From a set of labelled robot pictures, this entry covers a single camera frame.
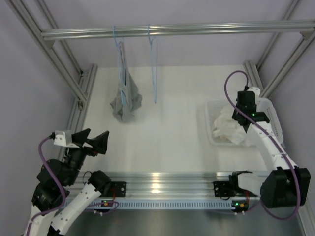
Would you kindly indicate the blue wire hanger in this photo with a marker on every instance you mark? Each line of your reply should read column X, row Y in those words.
column 121, row 65
column 153, row 42

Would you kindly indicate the aluminium frame posts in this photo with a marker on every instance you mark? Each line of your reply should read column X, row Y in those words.
column 274, row 55
column 61, row 57

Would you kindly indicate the clear plastic basket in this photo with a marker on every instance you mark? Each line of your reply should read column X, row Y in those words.
column 213, row 108

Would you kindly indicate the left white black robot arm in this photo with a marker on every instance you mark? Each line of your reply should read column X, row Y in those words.
column 50, row 216

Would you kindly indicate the slotted cable duct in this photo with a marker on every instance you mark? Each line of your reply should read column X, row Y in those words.
column 162, row 204

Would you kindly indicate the aluminium frame left posts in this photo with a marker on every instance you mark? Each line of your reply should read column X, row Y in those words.
column 61, row 57

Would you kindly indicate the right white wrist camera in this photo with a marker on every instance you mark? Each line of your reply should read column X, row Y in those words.
column 255, row 90

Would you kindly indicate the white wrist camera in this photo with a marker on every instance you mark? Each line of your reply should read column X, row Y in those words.
column 62, row 138
column 255, row 90

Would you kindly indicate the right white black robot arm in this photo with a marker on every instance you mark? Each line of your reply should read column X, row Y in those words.
column 286, row 184

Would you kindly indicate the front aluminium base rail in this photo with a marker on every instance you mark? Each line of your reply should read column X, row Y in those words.
column 170, row 185

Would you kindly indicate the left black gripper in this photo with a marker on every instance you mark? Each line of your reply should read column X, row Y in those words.
column 99, row 144

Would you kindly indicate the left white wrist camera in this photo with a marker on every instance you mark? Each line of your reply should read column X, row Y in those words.
column 62, row 138

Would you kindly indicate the aluminium hanging rail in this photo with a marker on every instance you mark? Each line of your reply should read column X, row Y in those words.
column 180, row 29

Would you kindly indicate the white tank top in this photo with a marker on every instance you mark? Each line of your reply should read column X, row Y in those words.
column 226, row 130

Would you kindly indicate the aluminium frame right posts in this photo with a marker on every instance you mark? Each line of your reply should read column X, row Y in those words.
column 274, row 55

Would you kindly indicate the grey tank top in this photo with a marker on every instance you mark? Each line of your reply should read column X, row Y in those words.
column 133, row 97

